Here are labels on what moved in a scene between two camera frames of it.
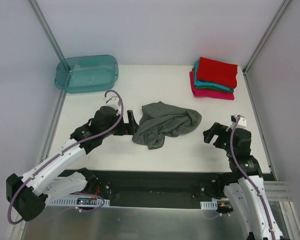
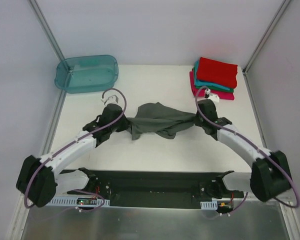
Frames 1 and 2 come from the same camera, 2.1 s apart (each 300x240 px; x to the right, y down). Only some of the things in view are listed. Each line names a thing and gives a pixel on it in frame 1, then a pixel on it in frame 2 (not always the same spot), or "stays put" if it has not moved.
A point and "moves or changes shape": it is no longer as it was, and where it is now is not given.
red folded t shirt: [217, 72] stays put
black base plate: [159, 188] stays put
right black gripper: [217, 133] → [200, 119]
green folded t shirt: [207, 88] stays put
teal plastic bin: [83, 74] stays put
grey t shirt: [160, 120] moves or changes shape
